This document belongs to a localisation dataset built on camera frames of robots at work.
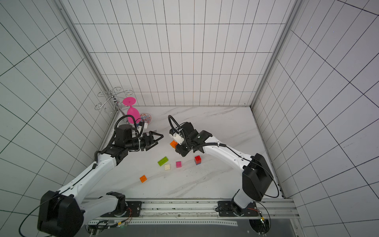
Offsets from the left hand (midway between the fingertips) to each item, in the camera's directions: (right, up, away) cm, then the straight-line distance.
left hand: (159, 141), depth 77 cm
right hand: (+10, -2, +5) cm, 12 cm away
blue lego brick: (+22, -16, +11) cm, 29 cm away
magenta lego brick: (+10, -16, +10) cm, 21 cm away
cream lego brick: (+3, -17, +8) cm, 19 cm away
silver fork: (-9, +3, +27) cm, 28 cm away
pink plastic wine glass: (-18, +22, +6) cm, 29 cm away
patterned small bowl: (-17, +13, +32) cm, 39 cm away
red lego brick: (+21, -12, +8) cm, 26 cm away
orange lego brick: (+8, -2, +1) cm, 8 cm away
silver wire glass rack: (-31, +29, +13) cm, 44 cm away
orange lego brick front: (-11, -23, +5) cm, 26 cm away
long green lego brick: (0, -15, +12) cm, 19 cm away
